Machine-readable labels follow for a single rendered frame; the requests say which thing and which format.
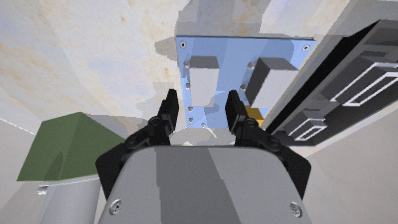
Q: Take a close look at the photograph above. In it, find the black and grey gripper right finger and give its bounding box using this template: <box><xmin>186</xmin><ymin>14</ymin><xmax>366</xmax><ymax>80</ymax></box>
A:
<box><xmin>225</xmin><ymin>90</ymin><xmax>311</xmax><ymax>201</ymax></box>

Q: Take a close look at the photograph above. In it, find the yellow rectangular block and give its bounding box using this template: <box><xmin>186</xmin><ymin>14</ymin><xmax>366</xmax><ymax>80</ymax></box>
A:
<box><xmin>245</xmin><ymin>105</ymin><xmax>264</xmax><ymax>125</ymax></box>

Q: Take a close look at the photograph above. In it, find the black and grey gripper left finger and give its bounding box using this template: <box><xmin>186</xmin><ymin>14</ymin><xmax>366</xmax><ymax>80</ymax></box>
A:
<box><xmin>95</xmin><ymin>89</ymin><xmax>179</xmax><ymax>201</ymax></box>

